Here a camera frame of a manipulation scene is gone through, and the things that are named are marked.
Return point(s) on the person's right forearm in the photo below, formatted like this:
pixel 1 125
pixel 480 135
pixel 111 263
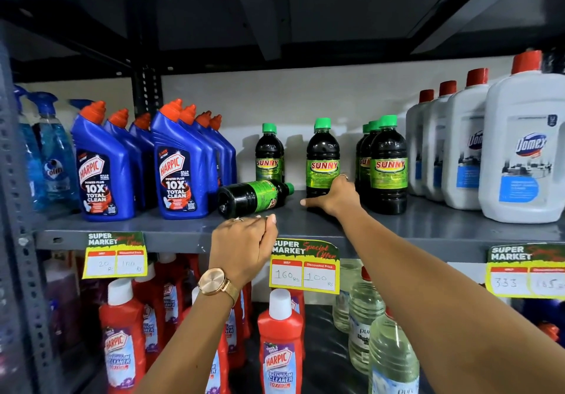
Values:
pixel 441 309

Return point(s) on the group of blue cleaner bottles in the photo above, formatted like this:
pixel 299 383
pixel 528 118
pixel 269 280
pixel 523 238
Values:
pixel 176 177

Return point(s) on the yellow-edged price tag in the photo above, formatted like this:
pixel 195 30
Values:
pixel 304 268
pixel 525 272
pixel 114 256

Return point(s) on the person's left thumb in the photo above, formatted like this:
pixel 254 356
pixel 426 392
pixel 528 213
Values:
pixel 270 232

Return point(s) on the gold wristwatch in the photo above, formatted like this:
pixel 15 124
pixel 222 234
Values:
pixel 214 282

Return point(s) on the clear blue spray bottle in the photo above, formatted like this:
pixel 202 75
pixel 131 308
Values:
pixel 28 159
pixel 81 103
pixel 55 164

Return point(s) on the person's right thumb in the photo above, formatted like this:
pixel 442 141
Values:
pixel 314 202

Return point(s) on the grey metal shelf rack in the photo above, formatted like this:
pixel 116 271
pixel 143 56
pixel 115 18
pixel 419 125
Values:
pixel 423 226

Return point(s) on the white bottle red cap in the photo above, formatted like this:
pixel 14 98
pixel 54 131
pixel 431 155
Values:
pixel 435 150
pixel 525 159
pixel 415 150
pixel 463 155

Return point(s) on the dark blue bottle red cap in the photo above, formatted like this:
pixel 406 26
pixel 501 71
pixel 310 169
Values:
pixel 545 314

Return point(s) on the dark bottle green cap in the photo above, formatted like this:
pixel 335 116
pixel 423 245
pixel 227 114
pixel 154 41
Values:
pixel 322 159
pixel 251 197
pixel 358 159
pixel 269 159
pixel 365 168
pixel 388 173

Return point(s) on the person's right hand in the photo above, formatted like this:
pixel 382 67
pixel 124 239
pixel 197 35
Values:
pixel 340 199

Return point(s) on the group of red cleaner bottles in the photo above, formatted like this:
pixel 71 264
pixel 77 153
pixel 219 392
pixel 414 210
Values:
pixel 280 345

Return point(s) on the person's left forearm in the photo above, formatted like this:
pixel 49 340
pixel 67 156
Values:
pixel 190 345

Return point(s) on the clear liquid bottle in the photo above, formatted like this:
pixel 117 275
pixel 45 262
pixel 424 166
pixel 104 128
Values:
pixel 363 314
pixel 342 292
pixel 393 358

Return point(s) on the person's left hand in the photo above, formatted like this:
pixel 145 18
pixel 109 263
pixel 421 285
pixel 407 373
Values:
pixel 238 248

